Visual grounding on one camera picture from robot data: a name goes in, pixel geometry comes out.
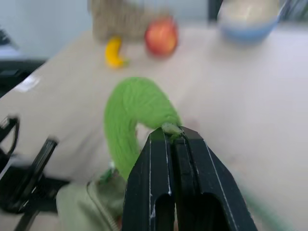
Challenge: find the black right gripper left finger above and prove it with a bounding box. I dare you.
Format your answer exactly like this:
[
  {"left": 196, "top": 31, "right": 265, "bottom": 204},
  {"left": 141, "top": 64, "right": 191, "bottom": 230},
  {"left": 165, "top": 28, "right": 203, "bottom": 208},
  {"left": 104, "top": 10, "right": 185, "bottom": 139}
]
[{"left": 122, "top": 129, "right": 176, "bottom": 231}]

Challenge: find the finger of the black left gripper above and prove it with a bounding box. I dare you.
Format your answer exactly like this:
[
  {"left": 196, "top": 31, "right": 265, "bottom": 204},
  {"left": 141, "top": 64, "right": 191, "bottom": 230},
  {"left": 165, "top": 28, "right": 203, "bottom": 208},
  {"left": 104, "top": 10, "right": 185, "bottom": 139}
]
[{"left": 13, "top": 137, "right": 60, "bottom": 208}]

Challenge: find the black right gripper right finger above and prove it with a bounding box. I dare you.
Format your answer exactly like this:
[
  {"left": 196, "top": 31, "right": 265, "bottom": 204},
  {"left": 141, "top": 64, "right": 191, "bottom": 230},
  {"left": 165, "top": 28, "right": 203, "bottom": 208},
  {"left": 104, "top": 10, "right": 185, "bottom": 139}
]
[{"left": 173, "top": 126, "right": 258, "bottom": 231}]

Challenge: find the green plush keychain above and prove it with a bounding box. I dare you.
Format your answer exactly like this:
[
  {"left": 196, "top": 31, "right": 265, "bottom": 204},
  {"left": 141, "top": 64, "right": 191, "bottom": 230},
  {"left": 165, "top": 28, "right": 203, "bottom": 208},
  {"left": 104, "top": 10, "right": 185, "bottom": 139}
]
[{"left": 103, "top": 77, "right": 184, "bottom": 181}]

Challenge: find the black equipment beside table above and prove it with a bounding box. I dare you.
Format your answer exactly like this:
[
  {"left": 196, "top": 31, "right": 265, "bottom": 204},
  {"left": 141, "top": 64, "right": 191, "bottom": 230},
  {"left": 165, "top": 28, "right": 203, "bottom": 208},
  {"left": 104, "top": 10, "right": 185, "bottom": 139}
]
[{"left": 0, "top": 57, "right": 49, "bottom": 98}]

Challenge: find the yellow banana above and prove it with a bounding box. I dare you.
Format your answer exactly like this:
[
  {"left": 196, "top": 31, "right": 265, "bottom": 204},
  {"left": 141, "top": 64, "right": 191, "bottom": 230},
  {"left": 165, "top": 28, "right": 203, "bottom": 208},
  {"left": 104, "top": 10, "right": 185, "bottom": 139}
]
[{"left": 104, "top": 36, "right": 132, "bottom": 69}]

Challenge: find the red apple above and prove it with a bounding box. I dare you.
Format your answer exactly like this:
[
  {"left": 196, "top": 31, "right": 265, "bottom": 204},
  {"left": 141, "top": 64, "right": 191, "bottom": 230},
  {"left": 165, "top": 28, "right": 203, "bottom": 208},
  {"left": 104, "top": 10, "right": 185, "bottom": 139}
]
[{"left": 144, "top": 17, "right": 180, "bottom": 56}]

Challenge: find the blue bowl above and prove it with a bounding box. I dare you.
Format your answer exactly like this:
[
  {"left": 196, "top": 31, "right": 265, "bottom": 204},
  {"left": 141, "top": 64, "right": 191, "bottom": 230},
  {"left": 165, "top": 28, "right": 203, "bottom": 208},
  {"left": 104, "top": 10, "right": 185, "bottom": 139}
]
[{"left": 217, "top": 0, "right": 282, "bottom": 43}]

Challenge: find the woven straw basket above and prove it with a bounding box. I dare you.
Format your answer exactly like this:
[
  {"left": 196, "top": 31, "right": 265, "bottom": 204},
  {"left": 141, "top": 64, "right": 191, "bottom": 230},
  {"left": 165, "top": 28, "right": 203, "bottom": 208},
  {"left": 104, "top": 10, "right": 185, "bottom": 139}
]
[{"left": 90, "top": 0, "right": 174, "bottom": 42}]

